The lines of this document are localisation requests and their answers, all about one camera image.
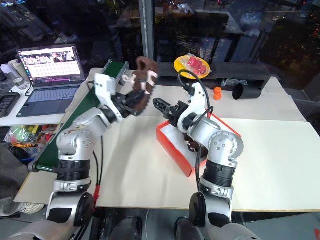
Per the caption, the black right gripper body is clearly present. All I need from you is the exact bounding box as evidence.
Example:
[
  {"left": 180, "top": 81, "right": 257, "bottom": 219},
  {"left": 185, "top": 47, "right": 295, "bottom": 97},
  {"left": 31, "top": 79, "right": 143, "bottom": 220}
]
[{"left": 166, "top": 100, "right": 191, "bottom": 132}]

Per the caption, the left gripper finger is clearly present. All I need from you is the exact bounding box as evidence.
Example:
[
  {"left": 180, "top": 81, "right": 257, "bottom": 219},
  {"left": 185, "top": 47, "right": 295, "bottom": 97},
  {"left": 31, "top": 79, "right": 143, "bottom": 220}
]
[
  {"left": 126, "top": 89, "right": 150, "bottom": 103},
  {"left": 124, "top": 98, "right": 151, "bottom": 118}
]

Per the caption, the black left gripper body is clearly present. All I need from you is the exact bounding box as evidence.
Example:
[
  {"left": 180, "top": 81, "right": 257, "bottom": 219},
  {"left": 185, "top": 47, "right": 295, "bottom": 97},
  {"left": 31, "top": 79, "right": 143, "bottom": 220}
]
[{"left": 111, "top": 91, "right": 135, "bottom": 119}]

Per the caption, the brown shoe with white straps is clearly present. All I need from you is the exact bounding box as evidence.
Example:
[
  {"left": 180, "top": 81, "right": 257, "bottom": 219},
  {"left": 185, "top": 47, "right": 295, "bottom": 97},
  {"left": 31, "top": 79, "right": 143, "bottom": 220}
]
[
  {"left": 129, "top": 56, "right": 161, "bottom": 117},
  {"left": 183, "top": 133, "right": 210, "bottom": 161}
]

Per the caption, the red shoebox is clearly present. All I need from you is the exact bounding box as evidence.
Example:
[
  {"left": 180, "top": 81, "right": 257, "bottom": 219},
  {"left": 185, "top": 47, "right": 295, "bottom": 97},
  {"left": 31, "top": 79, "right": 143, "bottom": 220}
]
[{"left": 156, "top": 108, "right": 243, "bottom": 179}]

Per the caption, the green conveyor belt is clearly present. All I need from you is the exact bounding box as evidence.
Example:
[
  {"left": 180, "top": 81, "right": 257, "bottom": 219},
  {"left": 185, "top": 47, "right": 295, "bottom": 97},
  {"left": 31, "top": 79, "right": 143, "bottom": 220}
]
[{"left": 27, "top": 59, "right": 131, "bottom": 174}]

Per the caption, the yellow plate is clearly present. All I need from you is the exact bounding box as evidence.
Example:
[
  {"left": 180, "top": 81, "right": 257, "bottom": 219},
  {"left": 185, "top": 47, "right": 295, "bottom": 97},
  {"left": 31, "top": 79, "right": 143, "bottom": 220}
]
[{"left": 173, "top": 55, "right": 212, "bottom": 81}]

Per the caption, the clear bag of red pieces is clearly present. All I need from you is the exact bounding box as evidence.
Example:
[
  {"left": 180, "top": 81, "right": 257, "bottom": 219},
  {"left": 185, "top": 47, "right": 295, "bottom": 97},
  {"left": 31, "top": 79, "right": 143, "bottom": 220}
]
[{"left": 185, "top": 53, "right": 214, "bottom": 77}]

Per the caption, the small grey package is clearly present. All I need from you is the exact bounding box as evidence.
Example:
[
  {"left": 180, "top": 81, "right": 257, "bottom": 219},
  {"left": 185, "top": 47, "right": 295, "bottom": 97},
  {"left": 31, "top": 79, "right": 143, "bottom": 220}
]
[{"left": 220, "top": 77, "right": 249, "bottom": 87}]

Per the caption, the open grey laptop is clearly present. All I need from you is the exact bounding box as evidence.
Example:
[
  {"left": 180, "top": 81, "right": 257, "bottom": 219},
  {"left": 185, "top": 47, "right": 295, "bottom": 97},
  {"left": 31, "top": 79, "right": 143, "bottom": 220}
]
[{"left": 16, "top": 44, "right": 87, "bottom": 119}]

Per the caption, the black cylindrical cup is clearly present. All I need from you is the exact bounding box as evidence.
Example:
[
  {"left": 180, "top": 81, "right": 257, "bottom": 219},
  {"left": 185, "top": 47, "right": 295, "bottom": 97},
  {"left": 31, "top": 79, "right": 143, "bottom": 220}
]
[{"left": 231, "top": 82, "right": 262, "bottom": 101}]

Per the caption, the white side table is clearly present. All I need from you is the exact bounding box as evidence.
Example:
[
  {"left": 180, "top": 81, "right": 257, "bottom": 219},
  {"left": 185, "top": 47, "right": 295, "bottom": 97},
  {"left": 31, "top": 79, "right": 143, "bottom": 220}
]
[{"left": 0, "top": 74, "right": 89, "bottom": 129}]

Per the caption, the bag of colourful toys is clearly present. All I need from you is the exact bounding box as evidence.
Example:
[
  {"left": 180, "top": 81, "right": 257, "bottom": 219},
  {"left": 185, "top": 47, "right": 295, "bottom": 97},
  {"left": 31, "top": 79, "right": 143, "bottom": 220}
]
[{"left": 4, "top": 124, "right": 62, "bottom": 149}]

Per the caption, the clear glass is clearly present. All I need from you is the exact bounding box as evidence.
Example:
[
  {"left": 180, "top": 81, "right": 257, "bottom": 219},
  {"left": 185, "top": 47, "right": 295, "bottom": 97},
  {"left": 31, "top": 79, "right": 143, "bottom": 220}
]
[{"left": 11, "top": 76, "right": 31, "bottom": 91}]

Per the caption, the grey plastic basket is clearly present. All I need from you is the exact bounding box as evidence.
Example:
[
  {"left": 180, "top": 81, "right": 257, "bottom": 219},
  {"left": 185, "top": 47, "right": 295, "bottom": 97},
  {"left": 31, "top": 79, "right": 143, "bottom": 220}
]
[{"left": 9, "top": 143, "right": 43, "bottom": 161}]

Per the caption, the beige cup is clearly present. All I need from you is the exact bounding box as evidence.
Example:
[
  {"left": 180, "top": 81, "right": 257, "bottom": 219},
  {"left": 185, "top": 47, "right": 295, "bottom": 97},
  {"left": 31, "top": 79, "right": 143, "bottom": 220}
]
[{"left": 8, "top": 59, "right": 29, "bottom": 79}]

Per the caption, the black handheld device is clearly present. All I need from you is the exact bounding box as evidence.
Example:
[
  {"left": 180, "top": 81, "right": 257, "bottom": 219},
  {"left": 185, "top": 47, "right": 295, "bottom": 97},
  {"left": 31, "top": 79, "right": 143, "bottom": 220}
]
[{"left": 0, "top": 91, "right": 21, "bottom": 119}]

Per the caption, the white bottle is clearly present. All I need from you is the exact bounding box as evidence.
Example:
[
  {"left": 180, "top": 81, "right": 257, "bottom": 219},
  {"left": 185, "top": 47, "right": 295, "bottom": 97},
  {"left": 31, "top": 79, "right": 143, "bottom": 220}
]
[{"left": 0, "top": 63, "right": 16, "bottom": 81}]

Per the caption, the dark rounded shape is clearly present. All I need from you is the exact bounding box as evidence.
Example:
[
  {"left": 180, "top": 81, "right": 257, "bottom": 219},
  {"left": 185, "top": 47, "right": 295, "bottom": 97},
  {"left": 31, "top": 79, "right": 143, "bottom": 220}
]
[{"left": 109, "top": 215, "right": 149, "bottom": 240}]

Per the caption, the white sneaker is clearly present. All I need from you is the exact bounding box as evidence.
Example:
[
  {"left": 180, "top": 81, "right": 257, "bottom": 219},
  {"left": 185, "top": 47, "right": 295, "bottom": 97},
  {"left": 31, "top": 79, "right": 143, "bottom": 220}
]
[{"left": 16, "top": 201, "right": 46, "bottom": 215}]

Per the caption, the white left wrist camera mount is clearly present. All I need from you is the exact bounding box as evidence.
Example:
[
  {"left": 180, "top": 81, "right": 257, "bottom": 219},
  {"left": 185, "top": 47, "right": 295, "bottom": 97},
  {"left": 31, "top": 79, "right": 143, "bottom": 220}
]
[{"left": 94, "top": 72, "right": 126, "bottom": 111}]

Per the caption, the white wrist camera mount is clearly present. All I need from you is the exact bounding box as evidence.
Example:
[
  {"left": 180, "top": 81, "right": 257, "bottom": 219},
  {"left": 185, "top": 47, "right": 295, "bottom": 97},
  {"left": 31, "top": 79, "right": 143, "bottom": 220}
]
[
  {"left": 94, "top": 72, "right": 126, "bottom": 111},
  {"left": 186, "top": 81, "right": 210, "bottom": 119}
]

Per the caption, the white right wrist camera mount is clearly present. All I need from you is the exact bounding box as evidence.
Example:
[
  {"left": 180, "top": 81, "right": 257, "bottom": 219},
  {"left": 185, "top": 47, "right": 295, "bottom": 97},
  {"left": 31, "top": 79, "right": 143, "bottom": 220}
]
[{"left": 186, "top": 81, "right": 210, "bottom": 119}]

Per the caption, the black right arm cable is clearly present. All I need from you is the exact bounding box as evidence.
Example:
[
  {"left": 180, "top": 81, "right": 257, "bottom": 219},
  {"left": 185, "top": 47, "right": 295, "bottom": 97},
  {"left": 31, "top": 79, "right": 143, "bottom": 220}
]
[{"left": 176, "top": 69, "right": 215, "bottom": 191}]

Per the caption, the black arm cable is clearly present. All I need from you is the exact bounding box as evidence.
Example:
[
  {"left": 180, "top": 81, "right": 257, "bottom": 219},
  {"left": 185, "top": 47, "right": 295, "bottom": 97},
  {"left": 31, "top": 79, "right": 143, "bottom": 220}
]
[
  {"left": 176, "top": 69, "right": 215, "bottom": 191},
  {"left": 86, "top": 79, "right": 105, "bottom": 187}
]

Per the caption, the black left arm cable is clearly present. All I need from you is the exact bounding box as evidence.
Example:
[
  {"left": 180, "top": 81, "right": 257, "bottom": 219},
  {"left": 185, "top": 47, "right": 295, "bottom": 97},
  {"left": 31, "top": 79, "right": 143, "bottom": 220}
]
[{"left": 86, "top": 79, "right": 105, "bottom": 187}]

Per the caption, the grey window frame post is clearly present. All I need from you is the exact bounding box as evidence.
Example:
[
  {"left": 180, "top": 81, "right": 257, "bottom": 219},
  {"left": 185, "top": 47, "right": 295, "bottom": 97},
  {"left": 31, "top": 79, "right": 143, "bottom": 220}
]
[{"left": 139, "top": 0, "right": 157, "bottom": 65}]

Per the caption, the red cable connector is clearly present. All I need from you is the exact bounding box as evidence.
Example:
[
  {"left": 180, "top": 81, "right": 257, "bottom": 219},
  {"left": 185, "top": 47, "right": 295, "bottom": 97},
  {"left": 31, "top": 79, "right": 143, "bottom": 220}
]
[{"left": 92, "top": 183, "right": 102, "bottom": 213}]

